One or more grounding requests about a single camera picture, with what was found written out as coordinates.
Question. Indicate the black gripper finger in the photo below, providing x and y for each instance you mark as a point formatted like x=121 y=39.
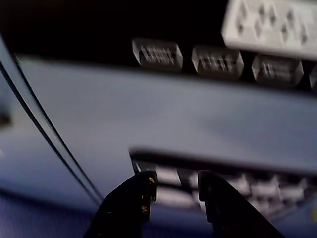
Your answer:
x=230 y=213
x=126 y=205

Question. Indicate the white power strip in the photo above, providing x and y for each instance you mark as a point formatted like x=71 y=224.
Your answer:
x=267 y=37

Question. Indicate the black dishwasher rack decal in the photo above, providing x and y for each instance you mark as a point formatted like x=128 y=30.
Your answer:
x=260 y=191

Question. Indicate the black control panel strip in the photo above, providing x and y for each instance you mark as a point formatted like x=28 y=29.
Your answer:
x=74 y=27

